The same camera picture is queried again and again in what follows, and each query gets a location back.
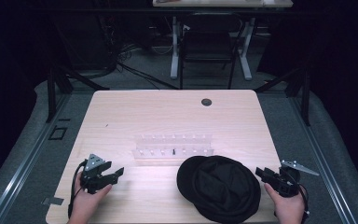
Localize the aluminium floor rail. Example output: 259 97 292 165
288 92 358 224
0 92 73 224

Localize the bundle of floor cables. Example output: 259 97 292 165
117 43 180 91

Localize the grey tape strip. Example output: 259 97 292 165
41 196 65 206

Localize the person's right hand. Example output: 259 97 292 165
263 182 308 224

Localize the white-legged desk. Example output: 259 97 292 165
152 0 294 81

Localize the black chair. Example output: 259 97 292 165
178 12 244 91

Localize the person's left hand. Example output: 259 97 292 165
67 172 114 224

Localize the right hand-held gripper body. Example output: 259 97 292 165
274 160 321 199

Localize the black cap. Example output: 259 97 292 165
176 155 262 224

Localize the clear acrylic rack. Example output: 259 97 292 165
131 133 215 161

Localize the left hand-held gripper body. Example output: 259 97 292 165
80 153 107 195

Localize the black metal stand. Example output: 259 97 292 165
45 65 110 123
254 65 312 127

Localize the black cable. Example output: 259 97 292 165
297 183 310 224
67 160 89 219

